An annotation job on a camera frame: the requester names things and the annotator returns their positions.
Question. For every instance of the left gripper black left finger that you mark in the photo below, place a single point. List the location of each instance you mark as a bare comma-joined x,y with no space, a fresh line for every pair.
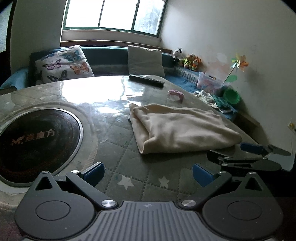
76,190

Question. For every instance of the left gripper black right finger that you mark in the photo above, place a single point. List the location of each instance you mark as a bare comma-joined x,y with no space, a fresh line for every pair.
222,182

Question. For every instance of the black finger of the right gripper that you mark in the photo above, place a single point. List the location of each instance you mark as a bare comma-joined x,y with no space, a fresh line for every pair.
263,150
230,164

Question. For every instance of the cream knit garment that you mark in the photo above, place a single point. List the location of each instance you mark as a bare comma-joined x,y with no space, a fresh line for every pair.
162,129

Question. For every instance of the green plastic bowl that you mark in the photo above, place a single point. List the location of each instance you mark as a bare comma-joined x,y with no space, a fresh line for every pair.
231,96

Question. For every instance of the round black induction cooktop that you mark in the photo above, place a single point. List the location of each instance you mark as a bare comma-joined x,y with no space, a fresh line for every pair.
44,139

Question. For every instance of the crumpled white patterned cloth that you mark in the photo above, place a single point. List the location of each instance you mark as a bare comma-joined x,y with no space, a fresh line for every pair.
205,97

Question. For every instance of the clear plastic storage box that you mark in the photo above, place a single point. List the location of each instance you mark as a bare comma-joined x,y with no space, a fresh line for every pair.
208,84

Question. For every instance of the colourful paper pinwheel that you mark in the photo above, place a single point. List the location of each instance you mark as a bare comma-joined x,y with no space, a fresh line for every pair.
238,63

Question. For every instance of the orange green plush toys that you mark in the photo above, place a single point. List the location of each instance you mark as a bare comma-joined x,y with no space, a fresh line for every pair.
192,62

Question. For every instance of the black remote control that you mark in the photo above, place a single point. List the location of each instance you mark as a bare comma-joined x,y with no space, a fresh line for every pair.
146,80

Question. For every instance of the butterfly print pillow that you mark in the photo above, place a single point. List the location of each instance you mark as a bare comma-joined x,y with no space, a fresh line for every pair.
69,63

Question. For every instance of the black white plush toy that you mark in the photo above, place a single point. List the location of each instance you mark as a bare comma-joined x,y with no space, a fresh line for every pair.
178,56

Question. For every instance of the teal corner sofa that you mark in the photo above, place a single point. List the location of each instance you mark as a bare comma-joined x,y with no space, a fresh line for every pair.
104,61

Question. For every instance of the plain grey pillow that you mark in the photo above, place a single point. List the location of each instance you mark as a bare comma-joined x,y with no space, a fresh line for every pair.
144,61

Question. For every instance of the green framed window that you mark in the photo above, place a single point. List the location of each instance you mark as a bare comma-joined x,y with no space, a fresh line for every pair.
133,16

